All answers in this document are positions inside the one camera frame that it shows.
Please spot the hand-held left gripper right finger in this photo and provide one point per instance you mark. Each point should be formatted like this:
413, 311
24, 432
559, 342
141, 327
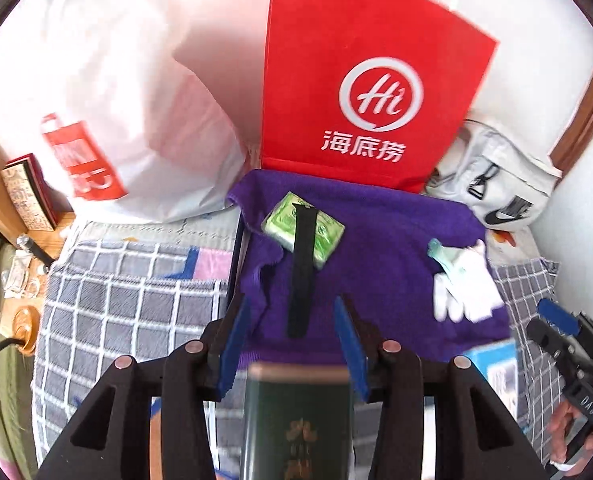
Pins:
349, 350

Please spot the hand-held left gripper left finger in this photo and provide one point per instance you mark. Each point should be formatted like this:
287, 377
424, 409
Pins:
234, 345

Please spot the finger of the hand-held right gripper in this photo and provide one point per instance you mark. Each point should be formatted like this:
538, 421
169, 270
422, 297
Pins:
558, 316
546, 339

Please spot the white glove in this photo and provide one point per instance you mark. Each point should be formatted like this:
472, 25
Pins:
469, 285

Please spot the teal small packet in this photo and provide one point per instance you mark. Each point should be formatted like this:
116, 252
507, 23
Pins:
439, 252

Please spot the purple fabric bin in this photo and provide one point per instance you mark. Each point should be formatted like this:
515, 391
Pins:
376, 220

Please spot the green tissue packet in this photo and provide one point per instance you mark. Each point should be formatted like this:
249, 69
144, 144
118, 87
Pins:
281, 220

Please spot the person's right hand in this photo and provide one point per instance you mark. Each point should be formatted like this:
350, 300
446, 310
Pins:
561, 430

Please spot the blue tissue pack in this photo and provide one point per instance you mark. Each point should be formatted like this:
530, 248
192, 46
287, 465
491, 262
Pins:
496, 365

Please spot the dark green tin box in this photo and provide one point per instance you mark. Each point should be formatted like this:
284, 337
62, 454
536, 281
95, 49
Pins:
296, 425

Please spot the grey checked blanket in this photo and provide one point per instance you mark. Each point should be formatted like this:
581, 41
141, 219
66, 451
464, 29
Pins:
116, 300

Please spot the grey waist bag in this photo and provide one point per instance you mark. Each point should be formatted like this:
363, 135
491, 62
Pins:
506, 170

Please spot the round wooden object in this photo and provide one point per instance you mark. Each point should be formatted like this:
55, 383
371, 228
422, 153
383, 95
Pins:
25, 327

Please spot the black cylindrical object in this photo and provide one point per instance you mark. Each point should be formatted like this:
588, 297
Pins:
34, 248

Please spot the patterned book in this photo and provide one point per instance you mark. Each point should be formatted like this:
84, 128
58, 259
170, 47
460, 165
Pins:
26, 190

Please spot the white plastic bag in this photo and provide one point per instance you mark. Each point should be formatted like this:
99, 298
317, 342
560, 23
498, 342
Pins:
126, 85

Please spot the red paper bag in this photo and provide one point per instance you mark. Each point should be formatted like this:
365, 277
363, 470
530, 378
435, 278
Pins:
326, 35

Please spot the brown wooden door frame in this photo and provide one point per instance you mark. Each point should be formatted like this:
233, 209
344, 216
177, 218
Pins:
586, 105

